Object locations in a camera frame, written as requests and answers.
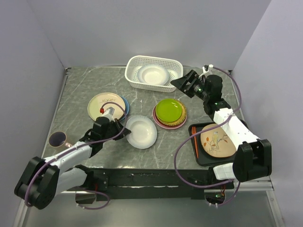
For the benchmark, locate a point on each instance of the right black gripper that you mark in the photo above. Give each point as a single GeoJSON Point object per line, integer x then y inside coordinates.
{"type": "Point", "coordinates": [193, 77]}

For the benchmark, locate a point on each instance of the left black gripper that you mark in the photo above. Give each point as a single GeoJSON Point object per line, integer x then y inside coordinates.
{"type": "Point", "coordinates": [118, 125]}

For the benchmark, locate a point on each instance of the white scalloped deep plate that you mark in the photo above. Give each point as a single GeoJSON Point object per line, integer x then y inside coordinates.
{"type": "Point", "coordinates": [153, 74]}

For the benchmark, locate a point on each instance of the cream plate with branch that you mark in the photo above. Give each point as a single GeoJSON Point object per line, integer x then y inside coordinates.
{"type": "Point", "coordinates": [97, 101]}

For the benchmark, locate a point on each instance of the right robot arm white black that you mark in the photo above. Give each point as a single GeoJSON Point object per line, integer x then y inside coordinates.
{"type": "Point", "coordinates": [253, 158]}

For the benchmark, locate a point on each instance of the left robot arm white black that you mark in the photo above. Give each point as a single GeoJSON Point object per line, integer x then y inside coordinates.
{"type": "Point", "coordinates": [43, 179]}

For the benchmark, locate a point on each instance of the blue plate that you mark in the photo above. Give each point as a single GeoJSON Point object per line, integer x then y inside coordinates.
{"type": "Point", "coordinates": [127, 108]}

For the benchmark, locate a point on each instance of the green plastic plate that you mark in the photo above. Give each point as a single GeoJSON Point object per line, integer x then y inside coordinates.
{"type": "Point", "coordinates": [168, 110]}

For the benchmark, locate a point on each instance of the white perforated plastic basket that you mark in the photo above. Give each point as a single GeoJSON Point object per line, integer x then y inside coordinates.
{"type": "Point", "coordinates": [174, 68]}

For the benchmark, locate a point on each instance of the yellow woven plate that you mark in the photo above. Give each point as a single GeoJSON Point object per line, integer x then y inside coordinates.
{"type": "Point", "coordinates": [180, 120]}

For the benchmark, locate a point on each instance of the pink plate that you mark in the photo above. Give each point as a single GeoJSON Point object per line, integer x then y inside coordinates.
{"type": "Point", "coordinates": [166, 126]}

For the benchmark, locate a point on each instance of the orange plastic fork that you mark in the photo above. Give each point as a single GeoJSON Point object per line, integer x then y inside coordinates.
{"type": "Point", "coordinates": [195, 141]}

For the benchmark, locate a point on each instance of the peach plate with bird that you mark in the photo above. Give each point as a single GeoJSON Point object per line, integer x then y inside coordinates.
{"type": "Point", "coordinates": [217, 143]}

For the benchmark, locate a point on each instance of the black plastic tray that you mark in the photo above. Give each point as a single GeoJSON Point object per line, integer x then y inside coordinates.
{"type": "Point", "coordinates": [205, 159]}

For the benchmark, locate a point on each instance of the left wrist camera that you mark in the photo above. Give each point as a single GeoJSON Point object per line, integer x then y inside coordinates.
{"type": "Point", "coordinates": [108, 113]}

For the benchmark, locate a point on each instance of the black base frame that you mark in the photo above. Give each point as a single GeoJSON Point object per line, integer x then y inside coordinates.
{"type": "Point", "coordinates": [126, 183]}

